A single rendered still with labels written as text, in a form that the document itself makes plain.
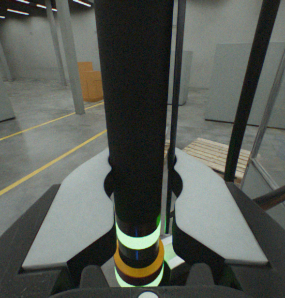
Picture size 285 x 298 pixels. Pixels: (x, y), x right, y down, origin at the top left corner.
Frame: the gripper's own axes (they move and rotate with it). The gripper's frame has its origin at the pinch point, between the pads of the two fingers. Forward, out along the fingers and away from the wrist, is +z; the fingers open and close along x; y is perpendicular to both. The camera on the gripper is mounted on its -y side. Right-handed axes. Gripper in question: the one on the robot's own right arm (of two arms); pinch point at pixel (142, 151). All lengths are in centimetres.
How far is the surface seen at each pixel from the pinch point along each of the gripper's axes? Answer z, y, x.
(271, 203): 6.2, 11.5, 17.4
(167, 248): -0.1, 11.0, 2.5
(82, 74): 804, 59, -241
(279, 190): 7.2, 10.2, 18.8
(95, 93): 784, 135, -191
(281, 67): 110, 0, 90
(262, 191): 82, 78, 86
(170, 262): -1.3, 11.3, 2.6
